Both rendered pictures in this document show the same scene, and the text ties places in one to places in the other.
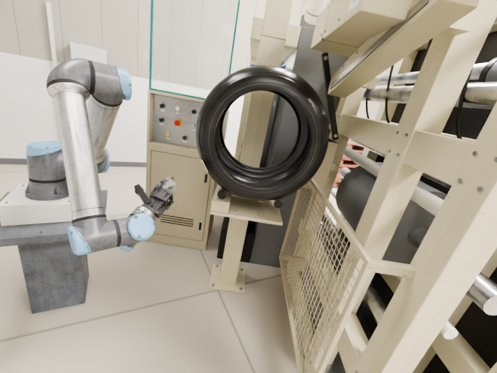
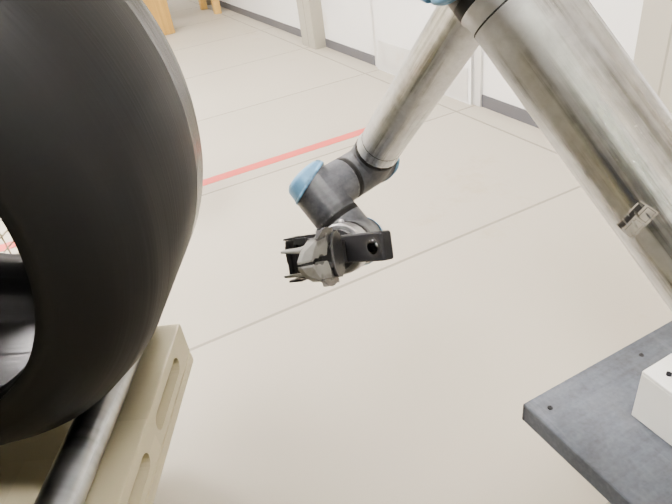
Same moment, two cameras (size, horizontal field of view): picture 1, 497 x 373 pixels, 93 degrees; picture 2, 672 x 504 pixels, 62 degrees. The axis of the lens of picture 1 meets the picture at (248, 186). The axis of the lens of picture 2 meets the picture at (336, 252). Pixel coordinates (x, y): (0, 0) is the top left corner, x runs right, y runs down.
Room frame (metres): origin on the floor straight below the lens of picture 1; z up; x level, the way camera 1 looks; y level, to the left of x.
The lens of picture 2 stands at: (1.66, 0.49, 1.39)
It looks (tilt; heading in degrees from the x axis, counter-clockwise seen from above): 34 degrees down; 188
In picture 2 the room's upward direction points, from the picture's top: 8 degrees counter-clockwise
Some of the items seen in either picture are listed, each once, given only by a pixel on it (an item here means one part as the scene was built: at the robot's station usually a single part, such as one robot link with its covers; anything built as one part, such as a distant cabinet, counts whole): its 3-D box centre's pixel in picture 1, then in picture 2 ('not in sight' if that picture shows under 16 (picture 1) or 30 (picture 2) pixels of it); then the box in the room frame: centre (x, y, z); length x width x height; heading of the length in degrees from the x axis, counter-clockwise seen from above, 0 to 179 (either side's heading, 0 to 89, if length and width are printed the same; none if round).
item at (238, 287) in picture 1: (228, 277); not in sight; (1.48, 0.02, 0.01); 0.27 x 0.27 x 0.02; 3
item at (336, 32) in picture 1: (363, 20); not in sight; (1.12, -0.32, 1.71); 0.61 x 0.25 x 0.15; 3
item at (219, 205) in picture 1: (223, 192); (121, 437); (1.22, 0.13, 0.84); 0.36 x 0.09 x 0.06; 3
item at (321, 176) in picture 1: (314, 161); not in sight; (1.47, -0.38, 1.05); 0.20 x 0.15 x 0.30; 3
